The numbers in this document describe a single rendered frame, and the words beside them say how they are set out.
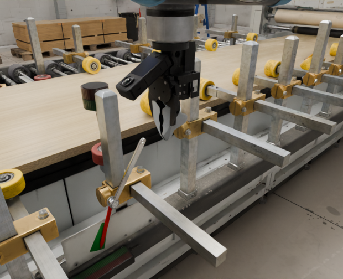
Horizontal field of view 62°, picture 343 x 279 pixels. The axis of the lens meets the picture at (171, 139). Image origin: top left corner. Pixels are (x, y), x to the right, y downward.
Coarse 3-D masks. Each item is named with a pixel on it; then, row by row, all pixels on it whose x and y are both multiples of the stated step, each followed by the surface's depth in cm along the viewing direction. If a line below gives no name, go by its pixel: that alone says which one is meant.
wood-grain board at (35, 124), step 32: (128, 64) 166; (224, 64) 166; (256, 64) 166; (0, 96) 117; (32, 96) 117; (64, 96) 117; (0, 128) 90; (32, 128) 90; (64, 128) 90; (96, 128) 90; (128, 128) 90; (0, 160) 74; (32, 160) 74
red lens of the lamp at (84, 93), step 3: (81, 87) 61; (105, 87) 61; (108, 87) 63; (81, 90) 61; (84, 90) 60; (87, 90) 60; (90, 90) 60; (93, 90) 60; (96, 90) 60; (81, 93) 62; (84, 93) 61; (87, 93) 60; (90, 93) 60; (93, 93) 60; (84, 96) 61; (87, 96) 61; (90, 96) 61; (93, 96) 61; (87, 99) 61; (90, 99) 61; (93, 99) 61
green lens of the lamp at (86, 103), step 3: (84, 102) 62; (87, 102) 62; (90, 102) 61; (93, 102) 61; (84, 105) 63; (87, 105) 62; (90, 105) 62; (93, 105) 62; (87, 108) 62; (90, 108) 62; (93, 108) 62
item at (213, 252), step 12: (132, 192) 71; (144, 192) 68; (144, 204) 68; (156, 204) 64; (168, 204) 64; (156, 216) 65; (168, 216) 61; (180, 216) 61; (180, 228) 58; (192, 228) 58; (192, 240) 56; (204, 240) 55; (204, 252) 54; (216, 252) 53; (216, 264) 53
